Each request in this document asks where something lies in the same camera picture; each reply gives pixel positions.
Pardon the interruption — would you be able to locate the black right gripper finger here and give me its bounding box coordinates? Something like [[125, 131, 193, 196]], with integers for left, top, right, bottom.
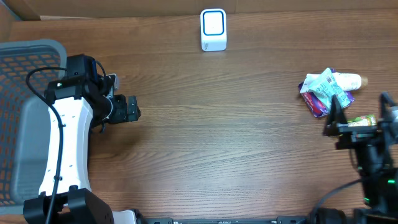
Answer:
[[323, 95, 348, 136], [379, 92, 397, 124]]

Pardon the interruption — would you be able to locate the green yellow snack packet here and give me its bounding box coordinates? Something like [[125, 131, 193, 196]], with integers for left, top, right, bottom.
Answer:
[[348, 114, 376, 126]]

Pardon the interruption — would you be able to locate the teal wet wipes pack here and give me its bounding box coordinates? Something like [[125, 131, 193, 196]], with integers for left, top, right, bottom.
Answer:
[[308, 68, 350, 111]]

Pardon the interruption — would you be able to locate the white tube with gold cap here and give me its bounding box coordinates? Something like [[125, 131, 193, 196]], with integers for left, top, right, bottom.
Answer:
[[303, 72, 369, 94]]

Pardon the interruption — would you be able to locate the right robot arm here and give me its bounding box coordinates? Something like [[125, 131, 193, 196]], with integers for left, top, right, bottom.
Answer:
[[307, 92, 397, 223]]

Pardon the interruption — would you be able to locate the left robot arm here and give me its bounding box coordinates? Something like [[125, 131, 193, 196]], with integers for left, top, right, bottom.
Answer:
[[23, 54, 141, 223]]

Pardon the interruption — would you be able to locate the white barcode scanner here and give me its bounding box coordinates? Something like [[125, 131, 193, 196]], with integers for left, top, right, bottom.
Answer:
[[200, 8, 228, 52]]

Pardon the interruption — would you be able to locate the grey plastic mesh basket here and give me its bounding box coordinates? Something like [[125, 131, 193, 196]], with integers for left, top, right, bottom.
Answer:
[[1, 39, 67, 215]]

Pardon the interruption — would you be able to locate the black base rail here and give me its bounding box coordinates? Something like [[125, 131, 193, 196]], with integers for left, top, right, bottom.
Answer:
[[133, 209, 307, 224]]

